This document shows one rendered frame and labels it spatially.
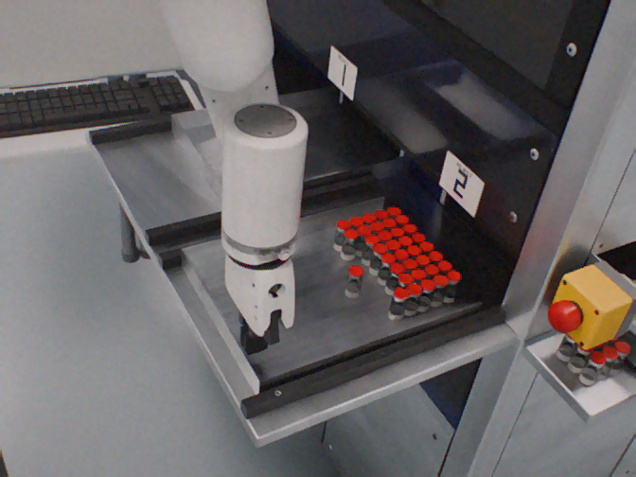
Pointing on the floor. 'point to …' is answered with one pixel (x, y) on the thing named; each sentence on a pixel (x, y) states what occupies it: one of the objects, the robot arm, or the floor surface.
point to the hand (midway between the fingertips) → (254, 338)
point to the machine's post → (556, 238)
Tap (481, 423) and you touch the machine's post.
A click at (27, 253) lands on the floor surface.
